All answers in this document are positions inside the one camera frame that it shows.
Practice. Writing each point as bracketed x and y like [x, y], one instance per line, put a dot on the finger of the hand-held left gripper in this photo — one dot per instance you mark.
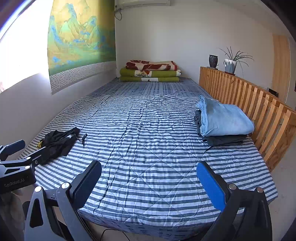
[37, 156]
[12, 148]

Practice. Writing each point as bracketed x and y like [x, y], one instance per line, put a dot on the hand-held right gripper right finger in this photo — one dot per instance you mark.
[210, 183]

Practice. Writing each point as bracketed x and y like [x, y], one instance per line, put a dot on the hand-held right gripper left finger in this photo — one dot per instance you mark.
[86, 183]

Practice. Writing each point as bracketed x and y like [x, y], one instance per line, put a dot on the black garment with yellow print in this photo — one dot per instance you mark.
[57, 143]

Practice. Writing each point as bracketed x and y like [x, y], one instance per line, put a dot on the dark grey folded garment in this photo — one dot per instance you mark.
[222, 140]

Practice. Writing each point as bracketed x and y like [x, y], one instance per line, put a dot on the light blue folded jeans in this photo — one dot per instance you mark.
[226, 120]

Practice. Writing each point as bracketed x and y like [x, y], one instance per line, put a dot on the blue white striped quilt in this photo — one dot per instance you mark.
[143, 143]

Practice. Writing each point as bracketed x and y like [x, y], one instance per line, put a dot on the bright window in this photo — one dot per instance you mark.
[23, 58]

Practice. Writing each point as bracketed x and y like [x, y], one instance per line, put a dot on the small black device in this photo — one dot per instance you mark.
[274, 92]

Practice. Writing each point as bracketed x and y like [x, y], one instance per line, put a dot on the blue patterned bed sheet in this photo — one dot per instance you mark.
[150, 87]

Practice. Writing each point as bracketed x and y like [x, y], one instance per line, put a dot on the green folded blanket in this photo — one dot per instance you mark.
[129, 75]

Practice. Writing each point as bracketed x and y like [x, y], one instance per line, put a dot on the potted plant in pale pot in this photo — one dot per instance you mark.
[230, 66]

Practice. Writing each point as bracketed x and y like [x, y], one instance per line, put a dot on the dark ceramic vase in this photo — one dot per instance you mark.
[213, 61]

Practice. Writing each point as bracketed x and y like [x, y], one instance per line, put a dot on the red cream folded blanket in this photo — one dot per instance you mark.
[150, 66]

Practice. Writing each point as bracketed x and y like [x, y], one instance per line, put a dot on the wooden door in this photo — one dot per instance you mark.
[281, 64]

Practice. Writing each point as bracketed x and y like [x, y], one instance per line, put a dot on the white air conditioner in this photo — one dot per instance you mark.
[143, 2]

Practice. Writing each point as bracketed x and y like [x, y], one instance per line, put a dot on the wooden slatted bed rail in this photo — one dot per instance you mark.
[266, 104]

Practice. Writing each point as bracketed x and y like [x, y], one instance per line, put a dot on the landscape wall tapestry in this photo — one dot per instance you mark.
[76, 34]

